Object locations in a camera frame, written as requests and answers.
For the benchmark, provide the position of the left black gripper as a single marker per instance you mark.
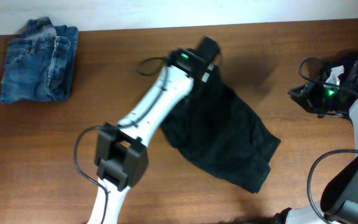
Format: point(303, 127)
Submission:
point(211, 81)

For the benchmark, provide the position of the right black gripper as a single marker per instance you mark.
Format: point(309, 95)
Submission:
point(308, 96)

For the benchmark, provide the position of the black jeans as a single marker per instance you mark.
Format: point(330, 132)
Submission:
point(219, 133)

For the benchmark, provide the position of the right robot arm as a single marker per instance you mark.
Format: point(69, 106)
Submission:
point(339, 201)

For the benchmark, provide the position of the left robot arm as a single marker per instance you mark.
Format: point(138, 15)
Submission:
point(121, 149)

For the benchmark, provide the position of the dark navy crumpled garment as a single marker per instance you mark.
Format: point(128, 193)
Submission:
point(347, 60)

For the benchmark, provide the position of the folded blue denim jeans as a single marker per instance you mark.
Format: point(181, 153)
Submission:
point(39, 65)

